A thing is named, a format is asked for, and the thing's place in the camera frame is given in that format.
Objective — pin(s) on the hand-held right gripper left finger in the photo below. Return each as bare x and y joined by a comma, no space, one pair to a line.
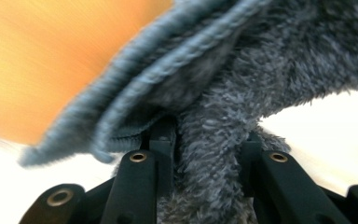
155,174

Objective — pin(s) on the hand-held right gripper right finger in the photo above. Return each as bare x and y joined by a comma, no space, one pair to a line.
279,186

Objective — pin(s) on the grey fluffy cloth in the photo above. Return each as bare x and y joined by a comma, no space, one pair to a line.
245,77

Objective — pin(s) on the orange plush toy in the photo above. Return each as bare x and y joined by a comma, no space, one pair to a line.
43,62

